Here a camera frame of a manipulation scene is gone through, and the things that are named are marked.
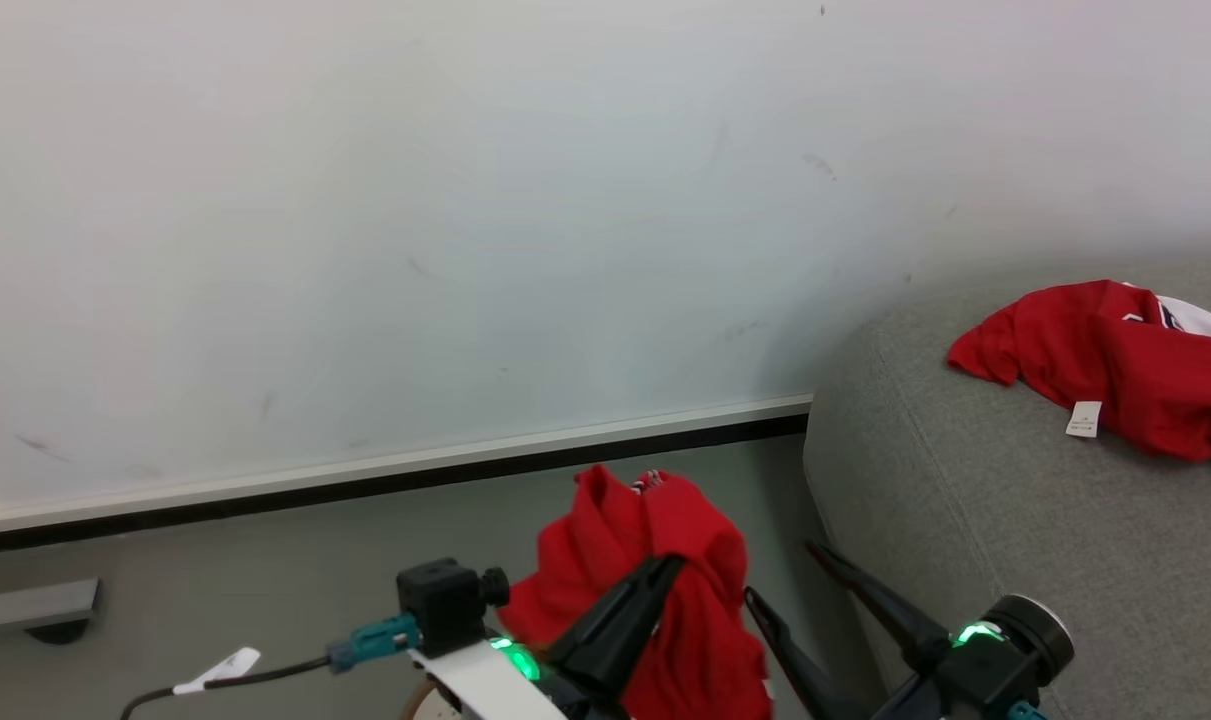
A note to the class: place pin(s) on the black and white baseboard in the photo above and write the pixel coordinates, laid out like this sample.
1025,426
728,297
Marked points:
365,480

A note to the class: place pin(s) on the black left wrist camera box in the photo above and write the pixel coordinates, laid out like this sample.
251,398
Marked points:
445,600

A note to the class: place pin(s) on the grey flat furniture base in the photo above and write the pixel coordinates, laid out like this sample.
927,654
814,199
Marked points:
25,603

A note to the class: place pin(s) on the grey fabric sofa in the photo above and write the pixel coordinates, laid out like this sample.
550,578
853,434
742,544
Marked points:
1015,500

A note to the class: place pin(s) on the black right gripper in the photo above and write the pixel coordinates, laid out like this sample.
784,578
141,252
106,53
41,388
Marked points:
995,665

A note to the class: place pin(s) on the red jersey with black lettering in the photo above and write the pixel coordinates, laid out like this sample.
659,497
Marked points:
685,540

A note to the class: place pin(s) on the red shirt with white label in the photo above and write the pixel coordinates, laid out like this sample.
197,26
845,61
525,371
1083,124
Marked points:
1115,380

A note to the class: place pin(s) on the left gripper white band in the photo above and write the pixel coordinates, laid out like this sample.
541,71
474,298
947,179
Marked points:
485,685

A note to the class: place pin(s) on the cream perforated laundry basket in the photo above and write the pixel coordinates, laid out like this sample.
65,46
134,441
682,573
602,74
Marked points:
410,706

